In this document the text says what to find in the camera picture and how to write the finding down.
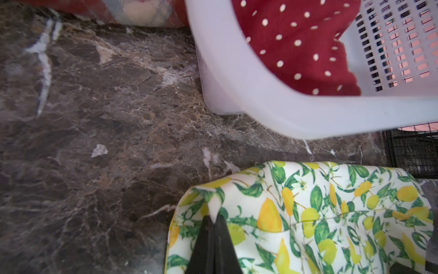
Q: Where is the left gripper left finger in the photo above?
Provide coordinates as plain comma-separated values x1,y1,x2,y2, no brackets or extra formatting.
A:
185,216,214,274

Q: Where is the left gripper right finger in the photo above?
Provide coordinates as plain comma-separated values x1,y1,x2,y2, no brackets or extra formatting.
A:
213,215,243,274

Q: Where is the lemon print skirt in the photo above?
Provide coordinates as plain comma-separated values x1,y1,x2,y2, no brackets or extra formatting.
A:
164,161,433,274

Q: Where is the red polka dot skirt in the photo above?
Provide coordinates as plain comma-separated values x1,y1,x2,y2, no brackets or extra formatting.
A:
232,0,361,96

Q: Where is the pink folder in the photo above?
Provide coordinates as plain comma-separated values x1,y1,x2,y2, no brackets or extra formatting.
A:
399,122,438,132

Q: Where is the red plaid skirt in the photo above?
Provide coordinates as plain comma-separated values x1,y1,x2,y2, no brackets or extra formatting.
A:
24,0,189,28

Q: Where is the white plastic basket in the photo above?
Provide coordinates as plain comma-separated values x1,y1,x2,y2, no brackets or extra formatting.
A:
185,1,438,140

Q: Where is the black wire desk organizer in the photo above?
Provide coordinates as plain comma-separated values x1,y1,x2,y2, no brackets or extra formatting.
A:
384,129,438,179

